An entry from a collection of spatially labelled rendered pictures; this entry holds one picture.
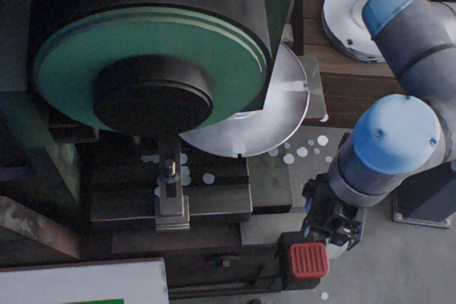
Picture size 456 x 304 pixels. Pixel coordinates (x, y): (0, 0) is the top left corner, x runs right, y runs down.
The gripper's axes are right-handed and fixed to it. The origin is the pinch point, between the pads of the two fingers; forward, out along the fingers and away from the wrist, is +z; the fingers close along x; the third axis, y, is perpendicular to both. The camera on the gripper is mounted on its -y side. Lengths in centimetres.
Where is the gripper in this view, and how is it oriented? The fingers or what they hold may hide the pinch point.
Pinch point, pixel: (319, 215)
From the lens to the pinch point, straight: 89.4
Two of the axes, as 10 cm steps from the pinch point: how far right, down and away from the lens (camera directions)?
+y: -3.0, 8.4, -4.6
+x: 9.5, 3.2, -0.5
